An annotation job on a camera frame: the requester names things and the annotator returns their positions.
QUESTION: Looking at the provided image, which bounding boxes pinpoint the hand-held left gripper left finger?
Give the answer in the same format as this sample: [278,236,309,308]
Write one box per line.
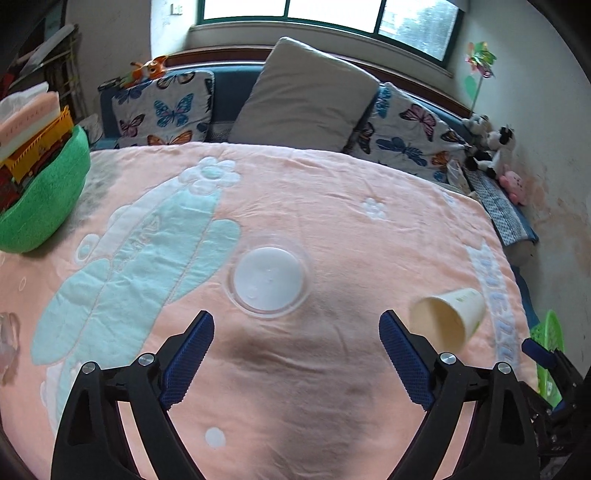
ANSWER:
[51,310,215,480]

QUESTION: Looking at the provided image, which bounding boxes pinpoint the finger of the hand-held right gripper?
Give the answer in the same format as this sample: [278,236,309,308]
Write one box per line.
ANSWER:
[521,338,585,403]

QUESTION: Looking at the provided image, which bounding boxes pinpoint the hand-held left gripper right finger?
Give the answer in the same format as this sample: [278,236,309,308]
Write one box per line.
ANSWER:
[379,310,541,480]

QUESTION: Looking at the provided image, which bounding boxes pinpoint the green plastic mesh basket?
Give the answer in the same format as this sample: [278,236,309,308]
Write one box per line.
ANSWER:
[529,309,566,400]

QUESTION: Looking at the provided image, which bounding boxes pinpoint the cream paper cup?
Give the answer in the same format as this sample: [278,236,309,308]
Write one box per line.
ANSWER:
[409,287,486,350]

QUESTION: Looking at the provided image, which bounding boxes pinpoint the blue bed sheet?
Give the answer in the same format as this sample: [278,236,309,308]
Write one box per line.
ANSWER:
[510,258,546,333]

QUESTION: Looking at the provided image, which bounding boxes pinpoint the blue patterned cloth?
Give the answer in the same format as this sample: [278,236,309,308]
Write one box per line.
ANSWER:
[466,173,540,246]

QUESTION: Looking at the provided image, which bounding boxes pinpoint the pink plush toy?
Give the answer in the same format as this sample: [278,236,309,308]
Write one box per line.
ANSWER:
[499,170,533,205]

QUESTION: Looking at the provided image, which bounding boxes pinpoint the pink printed blanket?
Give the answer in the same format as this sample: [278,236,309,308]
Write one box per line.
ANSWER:
[0,141,539,480]

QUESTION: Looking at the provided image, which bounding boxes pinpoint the floral beige clothes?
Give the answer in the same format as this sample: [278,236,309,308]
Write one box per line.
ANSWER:
[445,159,472,192]

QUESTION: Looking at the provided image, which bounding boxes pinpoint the green felt basket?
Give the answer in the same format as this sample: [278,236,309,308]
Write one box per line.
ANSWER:
[0,124,92,254]

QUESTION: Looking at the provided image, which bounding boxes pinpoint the black and white cow plush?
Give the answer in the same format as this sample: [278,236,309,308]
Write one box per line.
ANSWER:
[463,114,491,138]
[464,124,515,178]

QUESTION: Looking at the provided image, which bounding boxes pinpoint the butterfly print pillow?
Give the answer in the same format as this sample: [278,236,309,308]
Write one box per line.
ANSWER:
[111,69,215,148]
[344,82,472,185]

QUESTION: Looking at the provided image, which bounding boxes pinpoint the yellow toy truck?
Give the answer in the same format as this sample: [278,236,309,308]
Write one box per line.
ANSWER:
[0,105,75,183]

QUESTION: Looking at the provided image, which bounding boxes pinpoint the blue bed cushion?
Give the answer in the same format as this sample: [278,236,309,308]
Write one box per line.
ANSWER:
[99,65,266,144]

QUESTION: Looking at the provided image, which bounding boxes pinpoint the wooden bed headboard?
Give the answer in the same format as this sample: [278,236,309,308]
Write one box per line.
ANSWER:
[164,46,476,116]

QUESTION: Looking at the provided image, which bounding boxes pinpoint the pink sponge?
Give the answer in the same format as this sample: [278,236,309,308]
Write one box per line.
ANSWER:
[0,90,61,149]

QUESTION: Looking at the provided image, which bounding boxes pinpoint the grey pillow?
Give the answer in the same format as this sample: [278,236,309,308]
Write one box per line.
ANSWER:
[228,37,380,153]

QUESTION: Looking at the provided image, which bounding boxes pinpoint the orange fox plush toy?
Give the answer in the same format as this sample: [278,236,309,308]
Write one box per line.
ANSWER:
[121,55,169,89]

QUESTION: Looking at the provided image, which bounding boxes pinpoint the colourful pinwheel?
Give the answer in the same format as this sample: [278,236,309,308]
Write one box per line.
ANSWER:
[463,41,498,114]

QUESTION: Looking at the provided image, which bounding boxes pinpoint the cluttered clothes rack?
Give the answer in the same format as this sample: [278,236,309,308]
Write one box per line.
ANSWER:
[0,23,81,116]

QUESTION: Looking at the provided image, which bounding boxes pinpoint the window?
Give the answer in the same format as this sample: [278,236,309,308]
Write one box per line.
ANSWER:
[196,0,465,70]

